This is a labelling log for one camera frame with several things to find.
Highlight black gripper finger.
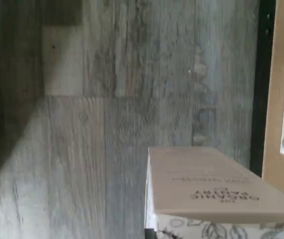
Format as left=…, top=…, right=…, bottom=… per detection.
left=144, top=227, right=158, bottom=239

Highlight white box green strip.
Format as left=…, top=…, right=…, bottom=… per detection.
left=143, top=146, right=284, bottom=239

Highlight black metal shelf rack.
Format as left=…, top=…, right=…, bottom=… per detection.
left=250, top=0, right=278, bottom=178

